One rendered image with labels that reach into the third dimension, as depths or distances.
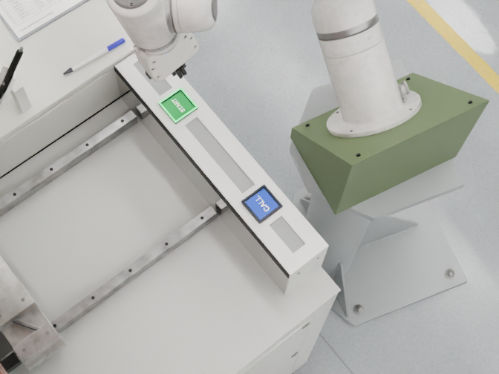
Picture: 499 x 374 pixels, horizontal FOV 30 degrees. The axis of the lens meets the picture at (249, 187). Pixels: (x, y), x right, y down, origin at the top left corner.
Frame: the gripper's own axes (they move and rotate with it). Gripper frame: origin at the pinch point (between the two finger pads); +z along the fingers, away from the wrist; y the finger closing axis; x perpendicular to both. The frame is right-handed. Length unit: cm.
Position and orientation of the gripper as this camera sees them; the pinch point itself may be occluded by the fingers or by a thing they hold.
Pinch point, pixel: (176, 67)
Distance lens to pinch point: 169.5
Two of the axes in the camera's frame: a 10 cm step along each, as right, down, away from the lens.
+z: 1.3, 2.4, 9.6
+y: 7.7, -6.4, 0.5
